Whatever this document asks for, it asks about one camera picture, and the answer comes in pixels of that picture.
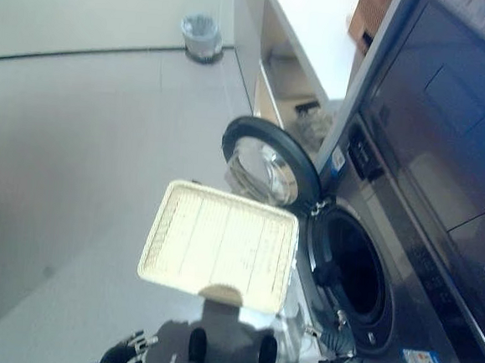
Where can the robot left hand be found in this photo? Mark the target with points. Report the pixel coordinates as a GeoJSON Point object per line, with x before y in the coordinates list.
{"type": "Point", "coordinates": [122, 350]}

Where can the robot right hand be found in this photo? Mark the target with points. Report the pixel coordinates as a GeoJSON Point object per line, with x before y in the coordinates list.
{"type": "Point", "coordinates": [339, 338]}

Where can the silver front-load washing machine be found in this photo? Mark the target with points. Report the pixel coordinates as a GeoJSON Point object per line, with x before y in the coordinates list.
{"type": "Point", "coordinates": [428, 171]}

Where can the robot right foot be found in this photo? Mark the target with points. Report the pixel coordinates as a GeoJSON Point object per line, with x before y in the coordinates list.
{"type": "Point", "coordinates": [268, 354]}

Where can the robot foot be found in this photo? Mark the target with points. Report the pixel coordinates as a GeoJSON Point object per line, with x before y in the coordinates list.
{"type": "Point", "coordinates": [197, 350]}
{"type": "Point", "coordinates": [268, 354]}

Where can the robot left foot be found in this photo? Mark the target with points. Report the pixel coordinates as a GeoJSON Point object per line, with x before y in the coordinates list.
{"type": "Point", "coordinates": [197, 350]}

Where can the cream plastic laundry basket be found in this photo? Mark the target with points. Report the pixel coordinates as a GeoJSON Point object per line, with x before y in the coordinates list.
{"type": "Point", "coordinates": [221, 238]}

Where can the black washer control panel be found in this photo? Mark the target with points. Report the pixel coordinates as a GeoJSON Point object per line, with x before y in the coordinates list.
{"type": "Point", "coordinates": [364, 151]}

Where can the round black-rimmed washer door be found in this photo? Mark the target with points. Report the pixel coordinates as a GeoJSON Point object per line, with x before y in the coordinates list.
{"type": "Point", "coordinates": [269, 162]}

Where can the beige open shelf cabinet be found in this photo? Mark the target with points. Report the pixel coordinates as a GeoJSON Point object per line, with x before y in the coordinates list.
{"type": "Point", "coordinates": [276, 66]}

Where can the brown cardboard box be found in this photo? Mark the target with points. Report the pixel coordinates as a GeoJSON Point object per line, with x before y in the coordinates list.
{"type": "Point", "coordinates": [366, 19]}

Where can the grey trash bin with liner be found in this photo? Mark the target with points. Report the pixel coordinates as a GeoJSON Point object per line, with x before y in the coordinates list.
{"type": "Point", "coordinates": [200, 35]}

